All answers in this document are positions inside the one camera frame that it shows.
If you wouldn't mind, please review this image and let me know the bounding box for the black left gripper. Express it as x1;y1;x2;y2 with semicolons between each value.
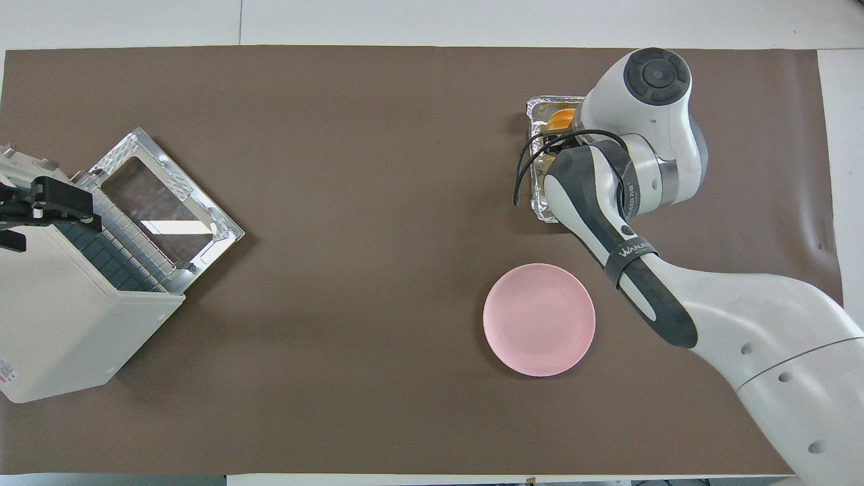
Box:
0;175;103;253

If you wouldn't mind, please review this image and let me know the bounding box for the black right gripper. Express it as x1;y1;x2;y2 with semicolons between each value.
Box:
544;132;589;155

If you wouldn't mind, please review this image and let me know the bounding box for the aluminium foil tray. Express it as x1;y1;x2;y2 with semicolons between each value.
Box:
526;94;589;224

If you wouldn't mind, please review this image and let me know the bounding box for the silver glass oven door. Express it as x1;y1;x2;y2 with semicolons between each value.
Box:
90;127;246;295

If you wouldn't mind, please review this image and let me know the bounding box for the white toaster oven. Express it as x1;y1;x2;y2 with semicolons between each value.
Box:
0;169;186;404

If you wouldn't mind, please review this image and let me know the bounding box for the pink round plate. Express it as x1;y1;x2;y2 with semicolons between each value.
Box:
483;263;597;377

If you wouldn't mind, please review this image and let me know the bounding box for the brown table mat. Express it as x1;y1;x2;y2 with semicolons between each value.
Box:
0;45;861;476

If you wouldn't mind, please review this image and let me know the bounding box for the metal oven wire rack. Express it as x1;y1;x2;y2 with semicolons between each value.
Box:
57;170;178;293

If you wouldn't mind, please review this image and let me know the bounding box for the black cable strap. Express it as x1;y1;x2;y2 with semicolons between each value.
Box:
603;238;659;290

